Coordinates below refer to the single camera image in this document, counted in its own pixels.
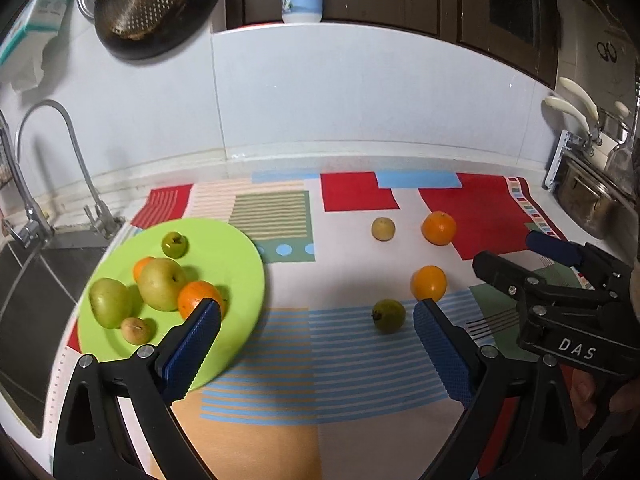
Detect chrome pull-out faucet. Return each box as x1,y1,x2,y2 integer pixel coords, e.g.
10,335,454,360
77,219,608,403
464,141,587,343
0,109,55,249

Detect green tangerine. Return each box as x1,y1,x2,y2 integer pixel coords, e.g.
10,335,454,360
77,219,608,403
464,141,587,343
161,231,189,259
371,299,406,334

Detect orange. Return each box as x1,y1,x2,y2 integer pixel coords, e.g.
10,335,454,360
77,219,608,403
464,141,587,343
132,256,157,283
411,265,448,303
177,280,228,320
421,211,457,247

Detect green plate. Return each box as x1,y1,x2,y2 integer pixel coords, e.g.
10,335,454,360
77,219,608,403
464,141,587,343
76,217,266,394

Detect dark brown window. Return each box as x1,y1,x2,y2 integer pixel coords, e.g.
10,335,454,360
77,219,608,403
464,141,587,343
225,0,561,89

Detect green apple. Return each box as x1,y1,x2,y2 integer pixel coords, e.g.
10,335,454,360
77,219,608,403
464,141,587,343
89,278,134,330

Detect colourful patterned tablecloth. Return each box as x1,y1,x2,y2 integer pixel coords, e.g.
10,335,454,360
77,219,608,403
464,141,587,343
50,172,596,480

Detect steel sink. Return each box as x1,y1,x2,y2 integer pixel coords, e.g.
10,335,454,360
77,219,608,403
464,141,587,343
0,232,115,442

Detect large steel pot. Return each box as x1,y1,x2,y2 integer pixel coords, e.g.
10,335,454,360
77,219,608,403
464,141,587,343
555,152,627,240

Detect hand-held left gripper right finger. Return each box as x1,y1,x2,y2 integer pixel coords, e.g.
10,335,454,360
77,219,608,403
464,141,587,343
412,298,583,480

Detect thin gooseneck faucet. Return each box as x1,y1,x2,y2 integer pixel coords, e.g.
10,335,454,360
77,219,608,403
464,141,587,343
15,100,127,240

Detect yellow-green apple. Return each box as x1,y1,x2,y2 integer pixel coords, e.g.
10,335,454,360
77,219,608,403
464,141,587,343
138,257,187,312

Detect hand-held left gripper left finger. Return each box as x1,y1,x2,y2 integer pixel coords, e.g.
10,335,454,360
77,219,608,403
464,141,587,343
52,297,222,480

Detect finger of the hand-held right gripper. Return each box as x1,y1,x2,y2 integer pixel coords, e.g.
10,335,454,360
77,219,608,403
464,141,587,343
472,251,556,307
525,231,635,290

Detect teal white tissue pack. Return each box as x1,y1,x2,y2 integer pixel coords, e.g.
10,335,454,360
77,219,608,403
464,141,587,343
0,0,85,67

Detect person's right hand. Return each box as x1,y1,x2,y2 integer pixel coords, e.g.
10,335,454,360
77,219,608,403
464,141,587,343
571,367,640,414

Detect kiwi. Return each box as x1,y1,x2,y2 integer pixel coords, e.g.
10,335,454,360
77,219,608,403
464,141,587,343
371,217,396,242
120,317,151,346

